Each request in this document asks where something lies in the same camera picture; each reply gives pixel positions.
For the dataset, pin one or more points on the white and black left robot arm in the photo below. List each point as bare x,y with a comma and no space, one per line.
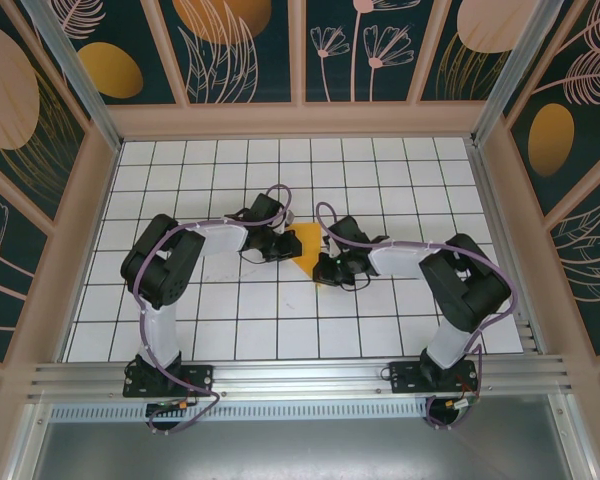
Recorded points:
162,330

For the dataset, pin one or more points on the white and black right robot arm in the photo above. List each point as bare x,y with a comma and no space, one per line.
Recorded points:
455,330

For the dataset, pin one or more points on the grey metal sheet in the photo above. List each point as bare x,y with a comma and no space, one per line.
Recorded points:
305,450

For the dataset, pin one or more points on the yellow power connector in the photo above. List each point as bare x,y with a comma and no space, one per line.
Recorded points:
453,404
183,404

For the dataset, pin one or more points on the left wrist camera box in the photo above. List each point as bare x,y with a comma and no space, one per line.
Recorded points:
282,227

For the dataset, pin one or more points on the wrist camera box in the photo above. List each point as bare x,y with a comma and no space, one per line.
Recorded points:
282,227
326,244

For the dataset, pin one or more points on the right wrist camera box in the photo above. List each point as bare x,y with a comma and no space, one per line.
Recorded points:
326,244

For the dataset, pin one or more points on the aluminium mounting rail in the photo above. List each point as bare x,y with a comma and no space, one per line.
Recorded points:
305,375

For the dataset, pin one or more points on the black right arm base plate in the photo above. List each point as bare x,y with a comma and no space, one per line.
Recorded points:
405,380

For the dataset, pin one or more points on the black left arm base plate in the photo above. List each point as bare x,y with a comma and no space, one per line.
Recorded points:
200,380

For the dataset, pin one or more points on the aluminium side rail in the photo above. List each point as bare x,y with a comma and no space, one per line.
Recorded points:
485,200

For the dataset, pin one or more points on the aluminium frame post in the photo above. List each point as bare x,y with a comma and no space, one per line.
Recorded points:
80,85
510,65

